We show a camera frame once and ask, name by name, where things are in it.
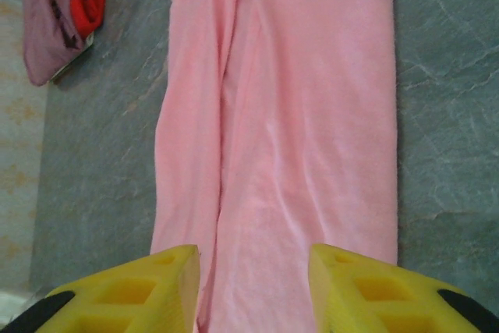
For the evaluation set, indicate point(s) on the pink t-shirt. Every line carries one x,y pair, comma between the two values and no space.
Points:
292,114

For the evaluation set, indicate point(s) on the maroon folded t-shirt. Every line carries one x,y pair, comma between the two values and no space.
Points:
43,36

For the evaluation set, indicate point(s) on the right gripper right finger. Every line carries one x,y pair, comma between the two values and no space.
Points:
339,302

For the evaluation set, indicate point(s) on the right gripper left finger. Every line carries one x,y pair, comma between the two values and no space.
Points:
148,309

